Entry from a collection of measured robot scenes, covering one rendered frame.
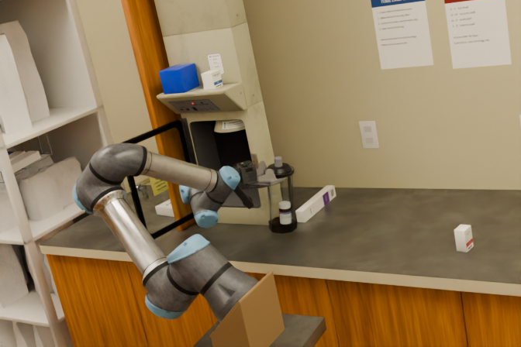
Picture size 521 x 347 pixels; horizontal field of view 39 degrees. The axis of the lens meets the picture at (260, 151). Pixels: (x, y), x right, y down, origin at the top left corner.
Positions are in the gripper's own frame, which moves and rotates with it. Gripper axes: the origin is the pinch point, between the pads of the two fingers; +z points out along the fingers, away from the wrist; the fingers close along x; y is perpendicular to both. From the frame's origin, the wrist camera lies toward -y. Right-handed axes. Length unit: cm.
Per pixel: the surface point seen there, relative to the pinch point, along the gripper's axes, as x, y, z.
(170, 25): 39, 54, -23
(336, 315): -31, -41, 5
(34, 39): 158, 44, -78
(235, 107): 16.4, 23.8, -8.3
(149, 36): 45, 51, -31
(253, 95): 21.4, 25.4, 0.0
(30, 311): 101, -77, -108
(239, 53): 20.0, 42.0, -3.0
